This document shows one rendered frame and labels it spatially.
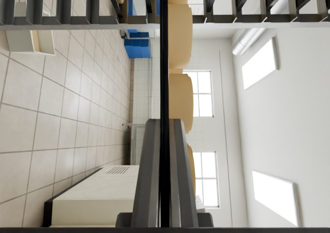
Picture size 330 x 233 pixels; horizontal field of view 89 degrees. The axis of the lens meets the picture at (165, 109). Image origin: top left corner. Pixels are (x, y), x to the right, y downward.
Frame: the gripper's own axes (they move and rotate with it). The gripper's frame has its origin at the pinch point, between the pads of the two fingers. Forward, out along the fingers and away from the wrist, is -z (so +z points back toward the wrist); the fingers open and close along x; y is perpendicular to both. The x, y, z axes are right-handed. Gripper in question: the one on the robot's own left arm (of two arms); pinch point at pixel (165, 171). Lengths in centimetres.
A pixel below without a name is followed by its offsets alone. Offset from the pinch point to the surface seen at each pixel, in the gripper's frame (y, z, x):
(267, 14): -3, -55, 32
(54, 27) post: -7, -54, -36
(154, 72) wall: -224, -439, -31
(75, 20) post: -5, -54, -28
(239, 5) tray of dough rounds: 0, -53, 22
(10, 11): -2, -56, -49
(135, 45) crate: -137, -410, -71
